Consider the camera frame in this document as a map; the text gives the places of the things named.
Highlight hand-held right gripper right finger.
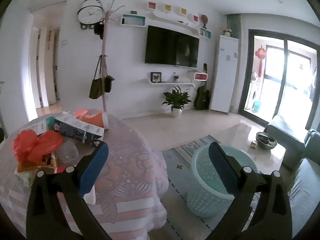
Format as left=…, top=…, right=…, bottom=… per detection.
left=207, top=141, right=293, bottom=240

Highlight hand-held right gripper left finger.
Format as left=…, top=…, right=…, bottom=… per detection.
left=26, top=141, right=113, bottom=240

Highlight light green plastic basket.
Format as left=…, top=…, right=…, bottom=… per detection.
left=186, top=145, right=259, bottom=218

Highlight clear plastic bottle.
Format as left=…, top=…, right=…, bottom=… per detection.
left=55, top=140, right=79, bottom=167

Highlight orange snack wrapper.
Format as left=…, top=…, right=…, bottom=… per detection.
left=17, top=152, right=59, bottom=173

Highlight orange paper cup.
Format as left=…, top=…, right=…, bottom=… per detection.
left=75, top=111, right=110, bottom=130

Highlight red plastic bag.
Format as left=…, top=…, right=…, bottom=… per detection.
left=12, top=129, right=64, bottom=164

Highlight pink floral quilted cover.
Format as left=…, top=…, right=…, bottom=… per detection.
left=0, top=109, right=168, bottom=240

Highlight marble coffee table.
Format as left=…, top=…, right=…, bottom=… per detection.
left=217, top=122, right=287, bottom=170

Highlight dark blue cardboard box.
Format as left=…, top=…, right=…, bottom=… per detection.
left=54, top=111, right=105, bottom=147

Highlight patterned grey floor rug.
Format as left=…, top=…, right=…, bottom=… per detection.
left=161, top=135, right=260, bottom=240

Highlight metal ashtray bowl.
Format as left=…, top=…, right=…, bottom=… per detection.
left=255, top=131, right=277, bottom=150

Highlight grey footstool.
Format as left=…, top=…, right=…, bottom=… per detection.
left=265, top=115, right=307, bottom=170

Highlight white and green box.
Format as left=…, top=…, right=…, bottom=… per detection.
left=19, top=116, right=57, bottom=135

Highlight dark guitar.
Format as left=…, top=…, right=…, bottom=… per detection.
left=194, top=63, right=210, bottom=110

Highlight brown tote bag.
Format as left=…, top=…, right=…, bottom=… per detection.
left=89, top=55, right=105, bottom=100

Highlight white washing machine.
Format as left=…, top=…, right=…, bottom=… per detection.
left=246, top=80, right=264, bottom=110

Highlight green potted plant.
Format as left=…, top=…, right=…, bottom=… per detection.
left=162, top=85, right=192, bottom=118

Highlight grey sofa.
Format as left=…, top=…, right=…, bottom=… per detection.
left=287, top=129, right=320, bottom=237

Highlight small black bag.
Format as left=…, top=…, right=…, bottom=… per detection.
left=104, top=75, right=115, bottom=93

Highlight white standing air conditioner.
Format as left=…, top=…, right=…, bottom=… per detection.
left=210, top=35, right=239, bottom=114

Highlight sliding glass door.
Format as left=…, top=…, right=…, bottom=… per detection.
left=239, top=29, right=320, bottom=130

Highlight red knot hanging ornament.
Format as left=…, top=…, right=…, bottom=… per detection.
left=255, top=45, right=267, bottom=77

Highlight pale wooden coat rack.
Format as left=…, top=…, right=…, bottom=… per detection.
left=100, top=0, right=125, bottom=113

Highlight hanging clothes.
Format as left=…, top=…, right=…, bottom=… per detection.
left=307, top=67, right=320, bottom=103

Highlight white door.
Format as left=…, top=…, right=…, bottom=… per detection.
left=0, top=0, right=33, bottom=130

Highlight flat screen television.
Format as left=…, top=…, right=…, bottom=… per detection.
left=145, top=25, right=200, bottom=69

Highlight black cap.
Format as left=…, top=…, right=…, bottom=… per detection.
left=93, top=21, right=105, bottom=40

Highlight grey green curtain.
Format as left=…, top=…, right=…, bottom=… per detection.
left=226, top=14, right=242, bottom=39

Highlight low white wall shelf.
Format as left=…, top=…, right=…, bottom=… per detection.
left=143, top=71, right=209, bottom=88

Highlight large teal box wall shelf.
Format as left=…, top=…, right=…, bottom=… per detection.
left=121, top=14, right=146, bottom=28

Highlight long white wall shelf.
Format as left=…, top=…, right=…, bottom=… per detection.
left=146, top=11, right=200, bottom=39

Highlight round wall clock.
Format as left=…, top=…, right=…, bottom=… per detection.
left=77, top=0, right=104, bottom=26

